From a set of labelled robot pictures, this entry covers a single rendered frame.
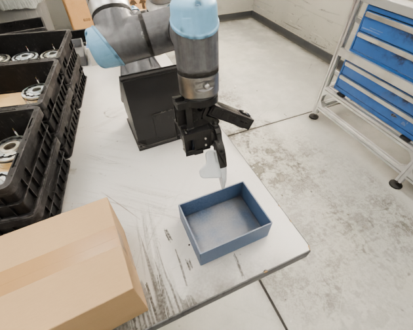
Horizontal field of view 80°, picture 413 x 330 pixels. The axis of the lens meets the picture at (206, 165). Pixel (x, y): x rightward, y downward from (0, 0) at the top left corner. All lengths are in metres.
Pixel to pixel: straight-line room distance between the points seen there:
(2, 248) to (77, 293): 0.19
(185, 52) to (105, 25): 0.17
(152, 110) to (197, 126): 0.36
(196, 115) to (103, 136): 0.60
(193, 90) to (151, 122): 0.44
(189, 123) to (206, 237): 0.33
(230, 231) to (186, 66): 0.45
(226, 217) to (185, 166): 0.24
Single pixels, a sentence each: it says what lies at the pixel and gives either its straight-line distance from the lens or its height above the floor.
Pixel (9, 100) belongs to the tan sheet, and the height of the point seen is 0.83.
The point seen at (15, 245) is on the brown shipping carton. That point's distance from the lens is 0.64.
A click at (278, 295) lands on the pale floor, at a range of 1.42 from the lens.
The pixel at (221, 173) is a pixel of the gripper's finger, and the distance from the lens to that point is 0.53.
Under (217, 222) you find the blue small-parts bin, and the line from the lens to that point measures 0.72.
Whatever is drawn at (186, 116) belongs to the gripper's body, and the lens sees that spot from 0.48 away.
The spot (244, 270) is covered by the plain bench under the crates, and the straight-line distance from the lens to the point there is 0.67.
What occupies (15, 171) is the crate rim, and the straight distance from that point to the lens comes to 0.67.
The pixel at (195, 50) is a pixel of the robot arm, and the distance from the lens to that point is 0.43.
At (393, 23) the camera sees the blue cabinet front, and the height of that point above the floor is 0.84.
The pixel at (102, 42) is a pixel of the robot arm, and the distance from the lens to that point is 0.52.
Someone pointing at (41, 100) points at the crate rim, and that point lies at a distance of 0.87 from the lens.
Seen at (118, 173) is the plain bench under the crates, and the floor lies 0.70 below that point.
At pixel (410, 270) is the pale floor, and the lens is 1.77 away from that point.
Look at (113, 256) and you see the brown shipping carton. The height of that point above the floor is 0.86.
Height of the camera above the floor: 1.33
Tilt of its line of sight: 47 degrees down
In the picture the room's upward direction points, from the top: straight up
